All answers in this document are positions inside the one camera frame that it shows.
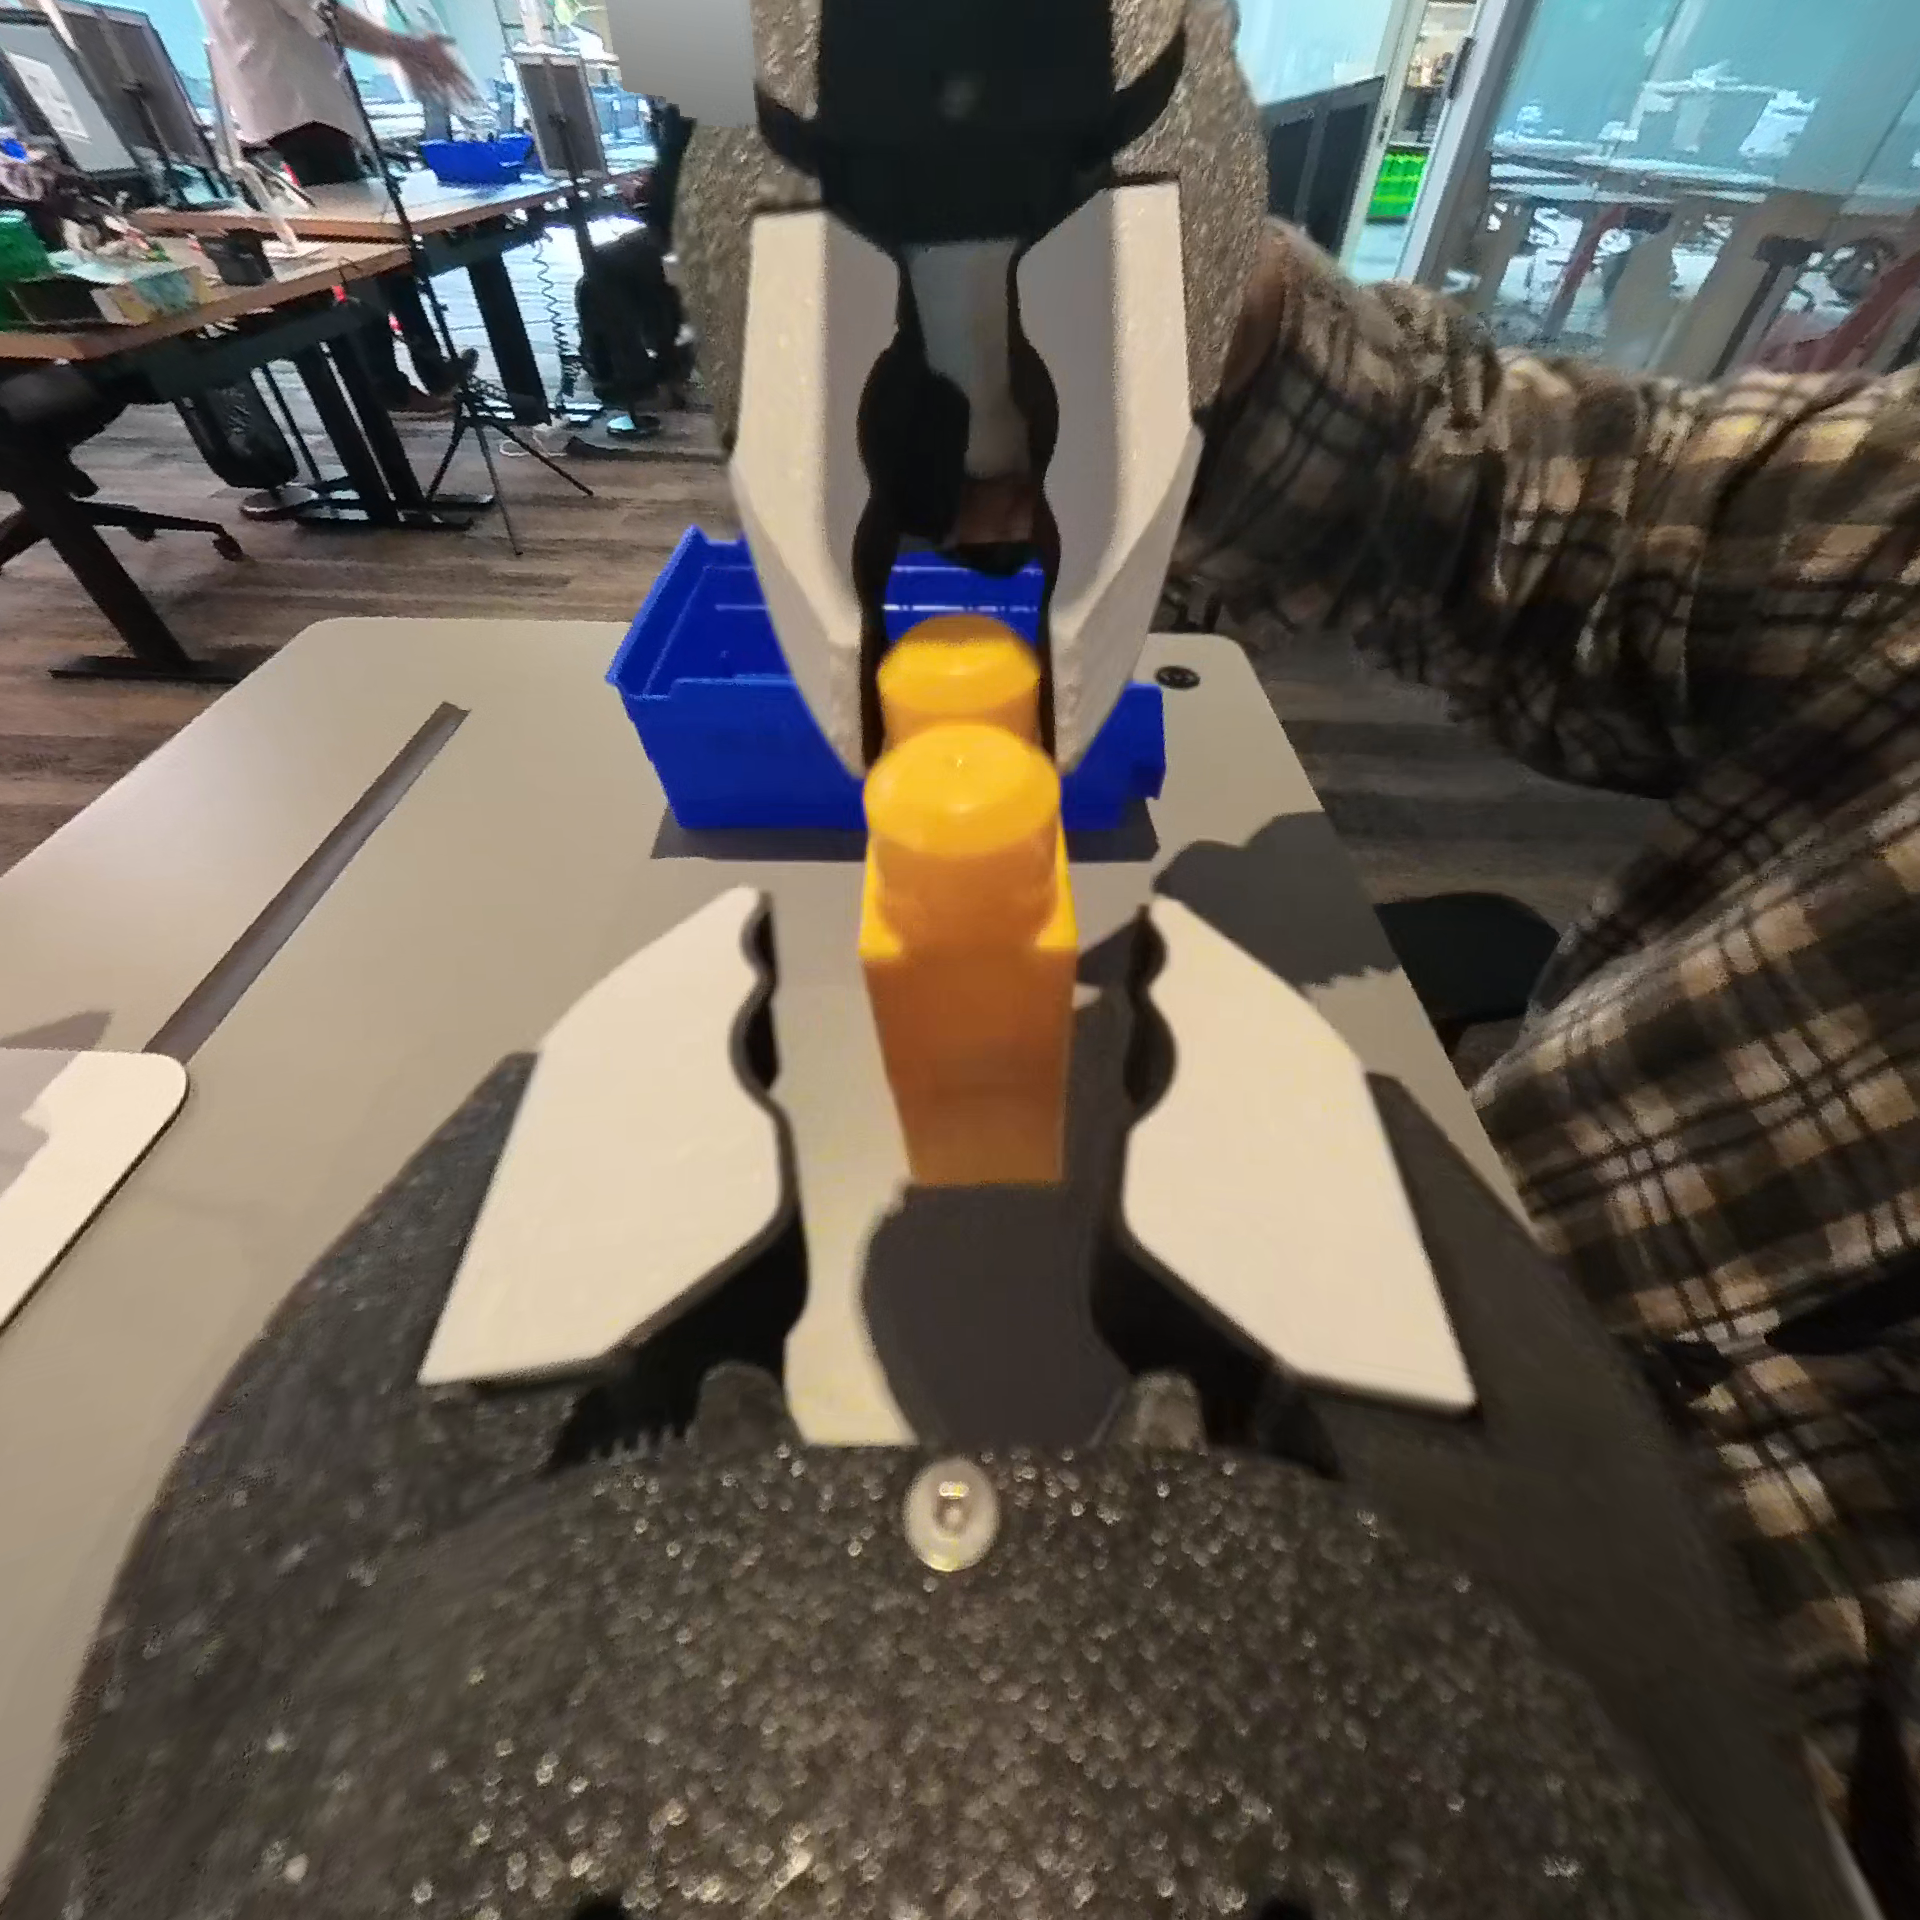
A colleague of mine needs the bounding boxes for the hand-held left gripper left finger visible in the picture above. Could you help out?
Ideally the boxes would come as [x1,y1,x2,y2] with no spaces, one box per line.
[417,884,798,1390]

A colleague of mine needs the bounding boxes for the wooden office desk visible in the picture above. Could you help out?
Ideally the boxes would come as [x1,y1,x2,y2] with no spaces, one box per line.
[135,162,646,430]
[0,241,453,528]

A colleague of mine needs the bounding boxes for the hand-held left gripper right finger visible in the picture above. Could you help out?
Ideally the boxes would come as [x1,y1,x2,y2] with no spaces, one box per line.
[1113,897,1481,1416]

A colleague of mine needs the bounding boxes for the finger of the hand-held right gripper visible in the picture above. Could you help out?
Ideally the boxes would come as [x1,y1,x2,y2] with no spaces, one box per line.
[726,211,917,782]
[1020,180,1204,771]

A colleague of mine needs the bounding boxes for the black tripod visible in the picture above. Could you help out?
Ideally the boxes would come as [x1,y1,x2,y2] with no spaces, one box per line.
[316,0,594,560]

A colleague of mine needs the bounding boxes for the person's plaid shirt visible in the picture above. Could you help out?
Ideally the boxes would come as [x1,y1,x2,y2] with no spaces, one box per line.
[1463,780,1920,1824]

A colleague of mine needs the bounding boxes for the person's right hand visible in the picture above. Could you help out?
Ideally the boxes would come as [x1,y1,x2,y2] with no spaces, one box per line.
[959,478,1046,578]

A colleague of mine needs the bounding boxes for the computer monitor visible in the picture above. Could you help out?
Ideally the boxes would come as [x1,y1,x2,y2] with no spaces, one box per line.
[60,0,227,191]

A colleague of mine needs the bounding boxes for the person's right forearm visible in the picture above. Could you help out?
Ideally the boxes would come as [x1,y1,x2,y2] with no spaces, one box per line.
[1167,223,1920,841]

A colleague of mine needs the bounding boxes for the white tablet stand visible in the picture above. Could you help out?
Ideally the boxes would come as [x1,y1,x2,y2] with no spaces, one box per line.
[0,1047,193,1337]

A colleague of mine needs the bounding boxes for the yellow two-stud toy block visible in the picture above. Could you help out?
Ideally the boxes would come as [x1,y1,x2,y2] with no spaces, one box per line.
[857,612,1081,1191]

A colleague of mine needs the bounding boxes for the black office chair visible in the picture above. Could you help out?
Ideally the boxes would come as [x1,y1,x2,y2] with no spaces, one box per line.
[0,369,249,683]

